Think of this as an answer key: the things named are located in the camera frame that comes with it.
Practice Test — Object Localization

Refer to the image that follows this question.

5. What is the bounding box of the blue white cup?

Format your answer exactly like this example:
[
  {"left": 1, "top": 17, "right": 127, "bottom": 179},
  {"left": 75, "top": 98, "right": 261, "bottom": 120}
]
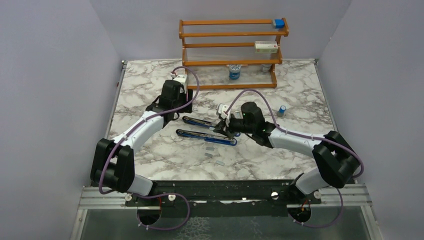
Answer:
[{"left": 228, "top": 64, "right": 242, "bottom": 80}]

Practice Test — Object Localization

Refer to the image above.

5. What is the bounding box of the white green carton box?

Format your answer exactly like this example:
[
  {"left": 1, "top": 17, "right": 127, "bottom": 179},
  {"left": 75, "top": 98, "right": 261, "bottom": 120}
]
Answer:
[{"left": 254, "top": 41, "right": 279, "bottom": 54}]

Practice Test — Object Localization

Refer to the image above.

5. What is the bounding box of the purple cable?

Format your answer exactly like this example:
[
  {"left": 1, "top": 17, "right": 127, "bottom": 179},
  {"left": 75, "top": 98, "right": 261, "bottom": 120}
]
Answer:
[
  {"left": 225, "top": 88, "right": 365, "bottom": 229},
  {"left": 98, "top": 66, "right": 201, "bottom": 232}
]

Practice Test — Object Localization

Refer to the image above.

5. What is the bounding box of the orange wooden shelf rack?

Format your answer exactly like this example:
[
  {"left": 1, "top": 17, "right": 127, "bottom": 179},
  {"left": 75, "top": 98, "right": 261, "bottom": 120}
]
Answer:
[{"left": 178, "top": 17, "right": 290, "bottom": 90}]

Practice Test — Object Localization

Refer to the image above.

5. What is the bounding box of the blue stapler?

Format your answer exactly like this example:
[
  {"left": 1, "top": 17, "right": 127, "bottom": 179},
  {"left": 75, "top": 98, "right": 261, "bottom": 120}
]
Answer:
[{"left": 175, "top": 116, "right": 241, "bottom": 146}]

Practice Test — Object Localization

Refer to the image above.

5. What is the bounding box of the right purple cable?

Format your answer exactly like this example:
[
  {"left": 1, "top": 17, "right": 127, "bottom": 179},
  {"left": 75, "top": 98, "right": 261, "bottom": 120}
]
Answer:
[{"left": 225, "top": 88, "right": 365, "bottom": 229}]

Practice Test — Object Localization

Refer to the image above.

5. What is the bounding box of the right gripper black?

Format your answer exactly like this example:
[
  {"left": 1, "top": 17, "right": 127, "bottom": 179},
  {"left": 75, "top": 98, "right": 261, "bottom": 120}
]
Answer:
[{"left": 213, "top": 114, "right": 255, "bottom": 138}]

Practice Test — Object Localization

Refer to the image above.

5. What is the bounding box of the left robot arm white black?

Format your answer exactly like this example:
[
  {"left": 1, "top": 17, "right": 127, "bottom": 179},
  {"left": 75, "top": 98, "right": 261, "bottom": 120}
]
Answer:
[{"left": 90, "top": 79, "right": 197, "bottom": 206}]

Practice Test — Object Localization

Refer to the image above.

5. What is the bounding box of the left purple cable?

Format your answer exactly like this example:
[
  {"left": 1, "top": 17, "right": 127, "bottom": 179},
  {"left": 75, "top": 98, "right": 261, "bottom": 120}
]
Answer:
[{"left": 98, "top": 66, "right": 201, "bottom": 232}]

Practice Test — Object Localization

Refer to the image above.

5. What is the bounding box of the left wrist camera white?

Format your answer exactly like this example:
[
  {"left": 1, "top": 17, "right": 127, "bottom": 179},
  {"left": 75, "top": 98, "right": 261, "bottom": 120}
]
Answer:
[{"left": 173, "top": 74, "right": 188, "bottom": 90}]

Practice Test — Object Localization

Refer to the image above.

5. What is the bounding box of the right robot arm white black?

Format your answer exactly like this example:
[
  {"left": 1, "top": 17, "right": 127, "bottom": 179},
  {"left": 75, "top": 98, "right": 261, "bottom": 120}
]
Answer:
[{"left": 216, "top": 102, "right": 361, "bottom": 204}]

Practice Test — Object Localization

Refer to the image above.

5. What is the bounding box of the small blue capped cylinder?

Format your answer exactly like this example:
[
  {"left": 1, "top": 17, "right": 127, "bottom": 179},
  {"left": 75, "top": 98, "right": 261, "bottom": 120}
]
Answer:
[{"left": 276, "top": 105, "right": 287, "bottom": 118}]

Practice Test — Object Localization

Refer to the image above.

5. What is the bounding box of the white small jar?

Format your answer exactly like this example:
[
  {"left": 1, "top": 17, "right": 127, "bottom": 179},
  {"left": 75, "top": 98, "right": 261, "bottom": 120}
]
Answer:
[{"left": 261, "top": 64, "right": 272, "bottom": 73}]

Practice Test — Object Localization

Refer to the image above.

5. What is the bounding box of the blue box on top shelf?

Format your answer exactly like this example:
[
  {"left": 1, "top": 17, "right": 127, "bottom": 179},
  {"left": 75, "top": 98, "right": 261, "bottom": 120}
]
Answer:
[{"left": 272, "top": 19, "right": 286, "bottom": 29}]

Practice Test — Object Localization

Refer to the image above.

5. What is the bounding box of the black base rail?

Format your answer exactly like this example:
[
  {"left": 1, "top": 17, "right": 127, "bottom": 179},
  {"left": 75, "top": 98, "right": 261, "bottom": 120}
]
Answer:
[{"left": 79, "top": 177, "right": 372, "bottom": 220}]

